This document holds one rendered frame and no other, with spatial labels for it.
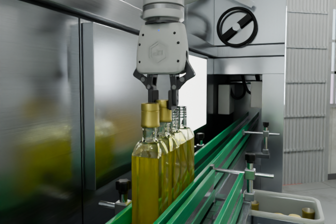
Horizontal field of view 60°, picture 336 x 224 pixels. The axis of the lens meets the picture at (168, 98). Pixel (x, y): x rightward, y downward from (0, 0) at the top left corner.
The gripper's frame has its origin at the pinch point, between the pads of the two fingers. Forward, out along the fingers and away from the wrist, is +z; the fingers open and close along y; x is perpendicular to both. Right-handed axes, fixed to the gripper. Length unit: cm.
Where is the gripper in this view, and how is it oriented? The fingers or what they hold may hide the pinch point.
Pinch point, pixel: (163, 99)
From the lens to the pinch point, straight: 59.9
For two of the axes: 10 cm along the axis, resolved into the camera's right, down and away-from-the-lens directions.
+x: 3.7, -0.5, 9.3
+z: 0.0, 10.0, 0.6
